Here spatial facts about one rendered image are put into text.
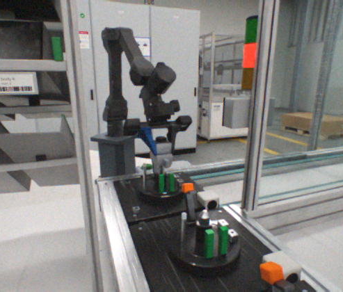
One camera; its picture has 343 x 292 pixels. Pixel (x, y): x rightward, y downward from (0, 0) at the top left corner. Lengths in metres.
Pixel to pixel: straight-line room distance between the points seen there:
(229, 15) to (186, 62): 6.19
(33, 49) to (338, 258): 0.78
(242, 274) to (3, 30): 0.54
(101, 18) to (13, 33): 3.22
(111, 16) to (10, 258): 3.29
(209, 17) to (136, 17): 5.96
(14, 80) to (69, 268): 0.44
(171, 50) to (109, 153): 3.02
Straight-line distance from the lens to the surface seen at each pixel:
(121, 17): 3.70
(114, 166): 0.97
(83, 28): 3.62
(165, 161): 0.62
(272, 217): 0.73
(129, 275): 0.48
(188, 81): 3.94
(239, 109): 0.58
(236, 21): 10.07
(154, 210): 0.62
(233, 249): 0.48
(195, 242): 0.49
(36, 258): 0.72
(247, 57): 0.60
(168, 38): 3.84
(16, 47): 0.45
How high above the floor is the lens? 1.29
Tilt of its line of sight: 16 degrees down
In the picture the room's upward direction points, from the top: straight up
